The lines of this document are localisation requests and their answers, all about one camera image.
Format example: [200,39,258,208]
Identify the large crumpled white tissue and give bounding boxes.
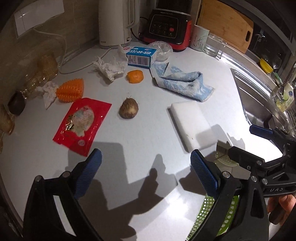
[92,45,128,82]

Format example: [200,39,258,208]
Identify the brown taro root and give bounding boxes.
[119,98,138,119]

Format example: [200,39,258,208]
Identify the orange peel piece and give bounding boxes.
[127,70,144,84]

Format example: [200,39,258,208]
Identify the clear glass mug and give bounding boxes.
[203,33,227,59]

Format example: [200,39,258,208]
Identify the white sponge block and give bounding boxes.
[170,101,217,152]

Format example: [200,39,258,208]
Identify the red black blender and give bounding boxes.
[142,0,192,52]

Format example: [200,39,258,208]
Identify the orange foam fruit net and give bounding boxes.
[56,78,84,102]

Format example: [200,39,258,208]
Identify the small crumpled tissue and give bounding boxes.
[35,81,59,109]

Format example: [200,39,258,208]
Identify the chrome faucet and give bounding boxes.
[271,63,296,99]

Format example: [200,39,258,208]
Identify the wooden cutting board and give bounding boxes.
[197,1,254,54]

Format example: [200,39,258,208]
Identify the white ceramic cup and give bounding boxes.
[190,25,210,52]

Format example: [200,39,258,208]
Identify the dish soap bottle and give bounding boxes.
[275,83,295,112]

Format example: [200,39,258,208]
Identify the blue white towel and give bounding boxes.
[150,62,214,102]

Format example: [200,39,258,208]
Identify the person's right hand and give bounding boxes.
[267,194,295,225]

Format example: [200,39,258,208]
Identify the white electric kettle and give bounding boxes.
[98,0,139,49]

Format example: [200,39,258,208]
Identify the red snack packet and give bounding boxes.
[53,98,112,157]

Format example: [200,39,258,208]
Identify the green plastic trash basket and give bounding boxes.
[186,195,240,240]

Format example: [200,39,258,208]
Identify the amber glass cup near edge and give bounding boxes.
[0,104,15,135]

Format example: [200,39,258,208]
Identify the white power cable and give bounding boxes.
[32,27,113,75]

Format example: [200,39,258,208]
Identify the clear plastic bag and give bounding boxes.
[148,41,173,62]

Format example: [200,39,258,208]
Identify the white wall socket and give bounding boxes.
[14,0,65,37]

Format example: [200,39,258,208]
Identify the stainless steel sink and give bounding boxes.
[231,69,295,137]

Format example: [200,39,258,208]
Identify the yellow bowl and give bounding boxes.
[259,58,273,74]

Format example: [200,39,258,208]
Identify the blue white milk carton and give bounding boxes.
[126,47,157,69]

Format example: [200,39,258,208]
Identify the dark brown round cup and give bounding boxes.
[8,90,26,116]

